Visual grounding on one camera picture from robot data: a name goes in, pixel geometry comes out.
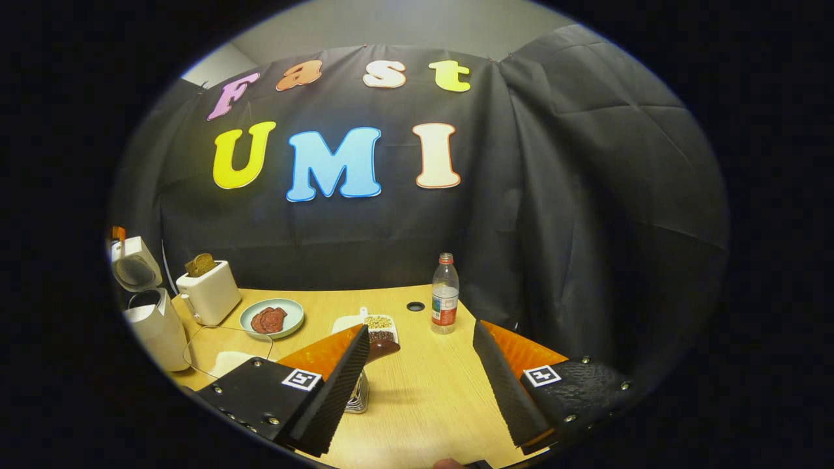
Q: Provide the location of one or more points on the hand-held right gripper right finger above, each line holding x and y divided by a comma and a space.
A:
505, 391

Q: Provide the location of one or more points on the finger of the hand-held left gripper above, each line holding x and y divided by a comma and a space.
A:
118, 234

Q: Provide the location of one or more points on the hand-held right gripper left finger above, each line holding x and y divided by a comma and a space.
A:
342, 384

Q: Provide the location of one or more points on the brown wooden spoon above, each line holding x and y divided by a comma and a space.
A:
384, 348

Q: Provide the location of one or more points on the white rice cooker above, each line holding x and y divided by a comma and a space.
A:
159, 332

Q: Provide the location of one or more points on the white rice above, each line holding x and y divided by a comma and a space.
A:
231, 363

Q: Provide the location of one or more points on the white divided bean dish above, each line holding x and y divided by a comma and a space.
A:
378, 322

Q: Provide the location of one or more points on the pale green plate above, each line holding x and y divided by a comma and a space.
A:
294, 316

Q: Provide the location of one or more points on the brown bread slice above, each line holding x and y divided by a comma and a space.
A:
200, 265

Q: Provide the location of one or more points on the brown meat piece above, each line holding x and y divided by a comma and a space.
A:
278, 316
259, 322

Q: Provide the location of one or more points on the white toaster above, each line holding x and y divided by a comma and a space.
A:
212, 296

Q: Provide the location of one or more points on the clear water bottle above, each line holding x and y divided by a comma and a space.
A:
445, 293

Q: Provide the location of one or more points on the black backdrop cloth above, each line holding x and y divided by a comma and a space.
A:
554, 195

